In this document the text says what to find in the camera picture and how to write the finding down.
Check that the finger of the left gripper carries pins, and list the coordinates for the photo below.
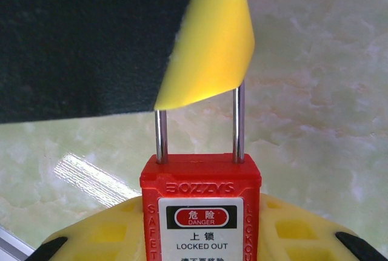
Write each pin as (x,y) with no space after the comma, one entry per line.
(75,45)

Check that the red safety padlock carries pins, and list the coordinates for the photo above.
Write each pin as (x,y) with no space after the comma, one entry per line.
(200,182)

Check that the aluminium mounting rail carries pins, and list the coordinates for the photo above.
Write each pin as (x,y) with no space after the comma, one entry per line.
(9,249)

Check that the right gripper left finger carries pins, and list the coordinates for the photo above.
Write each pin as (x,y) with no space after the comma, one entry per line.
(100,236)

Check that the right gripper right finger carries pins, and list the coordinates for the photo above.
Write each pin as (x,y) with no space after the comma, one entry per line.
(297,236)

